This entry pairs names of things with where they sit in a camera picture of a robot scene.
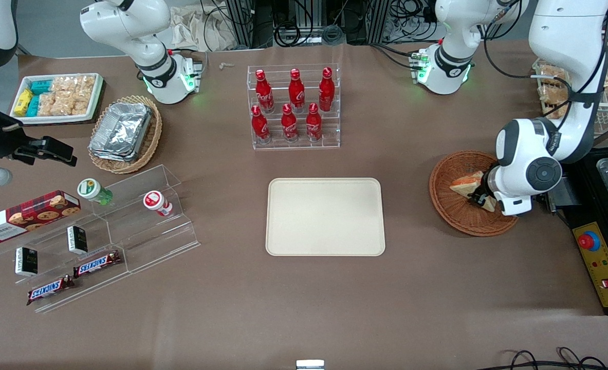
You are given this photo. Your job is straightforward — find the round brown wicker basket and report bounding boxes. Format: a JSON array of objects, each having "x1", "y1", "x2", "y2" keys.
[{"x1": 429, "y1": 150, "x2": 520, "y2": 237}]

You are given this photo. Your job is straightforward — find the triangular sandwich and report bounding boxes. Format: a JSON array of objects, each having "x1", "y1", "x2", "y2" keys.
[{"x1": 449, "y1": 171, "x2": 499, "y2": 213}]

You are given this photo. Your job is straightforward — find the beige rectangular tray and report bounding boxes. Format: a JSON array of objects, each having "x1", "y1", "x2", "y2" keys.
[{"x1": 266, "y1": 178, "x2": 386, "y2": 257}]

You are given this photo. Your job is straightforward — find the clear rice cracker pack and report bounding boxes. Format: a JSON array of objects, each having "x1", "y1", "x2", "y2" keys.
[
  {"x1": 51, "y1": 76, "x2": 77, "y2": 96},
  {"x1": 38, "y1": 92, "x2": 58, "y2": 117},
  {"x1": 54, "y1": 94, "x2": 94, "y2": 116},
  {"x1": 73, "y1": 75, "x2": 97, "y2": 99}
]

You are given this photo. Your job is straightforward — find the green capped small bottle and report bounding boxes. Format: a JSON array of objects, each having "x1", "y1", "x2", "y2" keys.
[{"x1": 77, "y1": 178, "x2": 114, "y2": 206}]

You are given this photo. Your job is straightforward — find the yellow snack packet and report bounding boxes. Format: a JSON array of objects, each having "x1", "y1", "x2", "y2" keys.
[{"x1": 14, "y1": 88, "x2": 34, "y2": 117}]

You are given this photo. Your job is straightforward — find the clear acrylic stepped shelf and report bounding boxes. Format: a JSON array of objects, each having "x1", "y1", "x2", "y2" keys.
[{"x1": 0, "y1": 164, "x2": 201, "y2": 314}]

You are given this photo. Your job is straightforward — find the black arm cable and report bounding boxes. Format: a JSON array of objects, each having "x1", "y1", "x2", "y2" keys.
[{"x1": 483, "y1": 0, "x2": 608, "y2": 135}]

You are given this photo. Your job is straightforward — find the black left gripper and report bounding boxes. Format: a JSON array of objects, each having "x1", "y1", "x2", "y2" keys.
[{"x1": 469, "y1": 165, "x2": 502, "y2": 207}]

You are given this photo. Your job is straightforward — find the black base cables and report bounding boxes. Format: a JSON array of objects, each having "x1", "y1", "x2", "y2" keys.
[{"x1": 370, "y1": 42, "x2": 423, "y2": 70}]

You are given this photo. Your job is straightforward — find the red tartan cookie box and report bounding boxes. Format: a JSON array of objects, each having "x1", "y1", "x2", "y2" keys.
[{"x1": 0, "y1": 190, "x2": 82, "y2": 243}]

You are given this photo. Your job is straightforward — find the small black box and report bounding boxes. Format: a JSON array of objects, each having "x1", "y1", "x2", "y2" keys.
[
  {"x1": 15, "y1": 247, "x2": 39, "y2": 278},
  {"x1": 67, "y1": 226, "x2": 88, "y2": 255}
]

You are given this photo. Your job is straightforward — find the snickers chocolate bar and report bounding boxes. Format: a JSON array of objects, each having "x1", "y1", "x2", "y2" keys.
[
  {"x1": 26, "y1": 275, "x2": 76, "y2": 306},
  {"x1": 72, "y1": 250, "x2": 122, "y2": 279}
]

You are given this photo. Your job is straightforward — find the white rectangular snack tray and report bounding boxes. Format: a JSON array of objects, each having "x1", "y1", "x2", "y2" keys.
[{"x1": 9, "y1": 73, "x2": 104, "y2": 125}]

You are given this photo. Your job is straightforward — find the bagged fried snack pack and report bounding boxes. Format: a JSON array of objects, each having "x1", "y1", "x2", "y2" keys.
[
  {"x1": 539, "y1": 64, "x2": 567, "y2": 85},
  {"x1": 539, "y1": 84, "x2": 572, "y2": 106},
  {"x1": 544, "y1": 102, "x2": 574, "y2": 120}
]

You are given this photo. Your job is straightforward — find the aluminium frame with cables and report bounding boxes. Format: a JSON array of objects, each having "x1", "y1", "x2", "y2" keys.
[{"x1": 224, "y1": 0, "x2": 438, "y2": 49}]

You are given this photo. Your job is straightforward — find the black machine with yellow panel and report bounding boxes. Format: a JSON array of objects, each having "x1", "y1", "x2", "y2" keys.
[{"x1": 539, "y1": 146, "x2": 608, "y2": 316}]

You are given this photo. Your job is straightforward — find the black floor cables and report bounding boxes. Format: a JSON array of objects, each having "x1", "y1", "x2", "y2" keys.
[{"x1": 489, "y1": 347, "x2": 608, "y2": 370}]

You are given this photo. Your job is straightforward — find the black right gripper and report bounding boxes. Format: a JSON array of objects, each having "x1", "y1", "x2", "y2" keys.
[{"x1": 0, "y1": 97, "x2": 78, "y2": 167}]

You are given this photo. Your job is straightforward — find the red cola bottle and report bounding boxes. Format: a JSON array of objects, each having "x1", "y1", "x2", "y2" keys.
[
  {"x1": 255, "y1": 69, "x2": 275, "y2": 114},
  {"x1": 281, "y1": 103, "x2": 299, "y2": 143},
  {"x1": 306, "y1": 102, "x2": 323, "y2": 142},
  {"x1": 319, "y1": 67, "x2": 335, "y2": 112},
  {"x1": 251, "y1": 105, "x2": 271, "y2": 144},
  {"x1": 288, "y1": 68, "x2": 306, "y2": 113}
]

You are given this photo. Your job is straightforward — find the red capped small bottle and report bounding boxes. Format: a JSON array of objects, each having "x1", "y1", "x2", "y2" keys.
[{"x1": 143, "y1": 190, "x2": 174, "y2": 218}]

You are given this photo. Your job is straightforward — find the clear acrylic bottle rack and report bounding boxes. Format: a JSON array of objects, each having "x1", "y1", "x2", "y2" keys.
[{"x1": 247, "y1": 64, "x2": 341, "y2": 151}]

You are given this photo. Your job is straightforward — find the beige crumpled cloth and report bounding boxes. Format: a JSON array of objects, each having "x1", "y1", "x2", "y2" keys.
[{"x1": 170, "y1": 4, "x2": 238, "y2": 52}]

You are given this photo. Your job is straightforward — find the oval tan wicker basket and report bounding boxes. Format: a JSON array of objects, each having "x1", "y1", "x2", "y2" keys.
[{"x1": 87, "y1": 95, "x2": 163, "y2": 175}]

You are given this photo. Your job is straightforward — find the stacked aluminium foil trays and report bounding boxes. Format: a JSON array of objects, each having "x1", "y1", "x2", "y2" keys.
[{"x1": 88, "y1": 102, "x2": 153, "y2": 163}]

